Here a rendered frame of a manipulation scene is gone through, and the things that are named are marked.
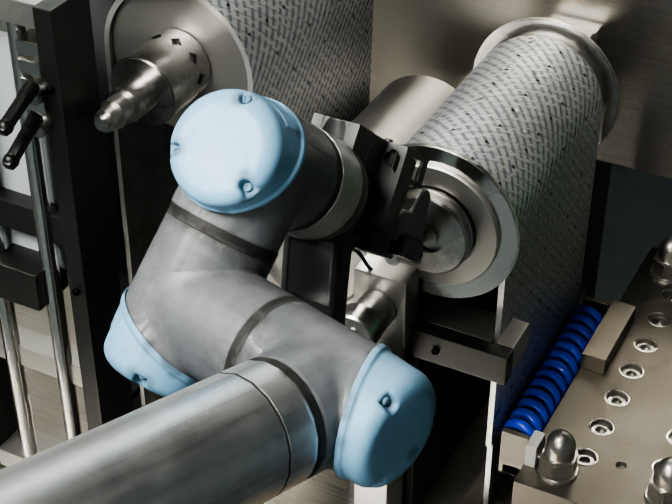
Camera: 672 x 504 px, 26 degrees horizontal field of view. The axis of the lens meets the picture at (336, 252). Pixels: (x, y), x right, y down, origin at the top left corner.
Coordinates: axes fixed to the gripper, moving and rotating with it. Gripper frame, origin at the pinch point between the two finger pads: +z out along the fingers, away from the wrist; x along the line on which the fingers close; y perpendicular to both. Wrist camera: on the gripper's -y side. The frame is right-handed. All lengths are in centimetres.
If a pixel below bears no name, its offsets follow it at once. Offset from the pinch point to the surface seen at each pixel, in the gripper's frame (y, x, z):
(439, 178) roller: 6.7, -2.1, -1.1
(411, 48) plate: 22.1, 15.6, 29.8
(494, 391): -8.8, -8.0, 13.3
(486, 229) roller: 3.9, -6.5, 1.2
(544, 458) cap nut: -13.1, -13.8, 14.0
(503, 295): -0.7, -8.1, 6.4
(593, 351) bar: -2.8, -12.7, 26.5
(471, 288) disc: -0.9, -5.4, 5.9
